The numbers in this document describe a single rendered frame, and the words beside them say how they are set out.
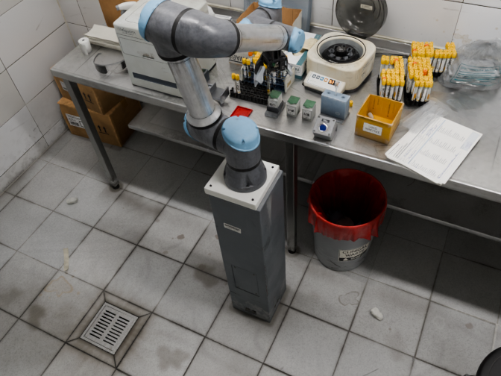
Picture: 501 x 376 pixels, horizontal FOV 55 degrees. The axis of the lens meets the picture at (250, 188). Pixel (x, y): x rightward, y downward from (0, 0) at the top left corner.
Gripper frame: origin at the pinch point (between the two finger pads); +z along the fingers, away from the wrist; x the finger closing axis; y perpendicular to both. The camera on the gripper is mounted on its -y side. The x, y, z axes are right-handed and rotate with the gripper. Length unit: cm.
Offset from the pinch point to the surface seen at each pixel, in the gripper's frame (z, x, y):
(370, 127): 6.7, 24.6, 32.9
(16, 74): 44, -112, -126
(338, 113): 9.0, 19.0, 18.7
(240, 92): 9.8, -10.5, -10.5
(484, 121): 13, 68, 42
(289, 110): 9.6, 3.1, 8.8
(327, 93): 2.7, 16.9, 13.5
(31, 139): 85, -121, -117
